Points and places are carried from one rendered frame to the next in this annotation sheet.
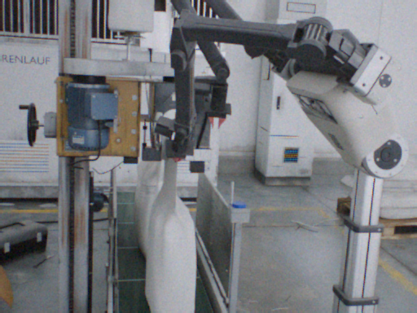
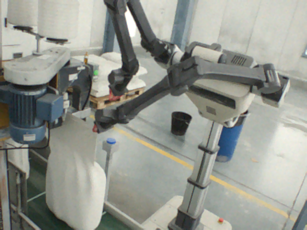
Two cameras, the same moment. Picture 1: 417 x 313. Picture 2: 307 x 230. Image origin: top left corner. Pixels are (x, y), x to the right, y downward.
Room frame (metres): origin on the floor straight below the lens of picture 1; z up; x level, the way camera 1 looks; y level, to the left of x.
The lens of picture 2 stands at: (0.80, 0.98, 1.77)
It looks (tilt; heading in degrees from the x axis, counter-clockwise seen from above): 24 degrees down; 316
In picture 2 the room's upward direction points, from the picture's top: 10 degrees clockwise
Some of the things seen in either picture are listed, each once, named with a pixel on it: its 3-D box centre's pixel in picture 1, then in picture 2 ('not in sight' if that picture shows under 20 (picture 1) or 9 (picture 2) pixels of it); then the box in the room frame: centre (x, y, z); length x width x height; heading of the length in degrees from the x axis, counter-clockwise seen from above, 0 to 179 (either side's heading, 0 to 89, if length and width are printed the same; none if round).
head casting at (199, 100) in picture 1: (178, 109); (57, 80); (2.33, 0.31, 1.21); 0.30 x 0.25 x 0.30; 15
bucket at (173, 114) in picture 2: not in sight; (180, 124); (3.24, -1.88, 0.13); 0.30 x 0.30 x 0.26
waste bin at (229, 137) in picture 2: not in sight; (223, 131); (2.58, -1.95, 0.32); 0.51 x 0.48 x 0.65; 105
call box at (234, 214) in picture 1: (239, 213); (110, 145); (2.15, 0.02, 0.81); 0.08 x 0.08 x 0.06; 15
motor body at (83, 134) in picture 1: (89, 116); (27, 113); (1.97, 0.60, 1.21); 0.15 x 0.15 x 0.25
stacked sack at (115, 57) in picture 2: not in sight; (120, 59); (4.93, -1.93, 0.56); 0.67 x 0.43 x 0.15; 15
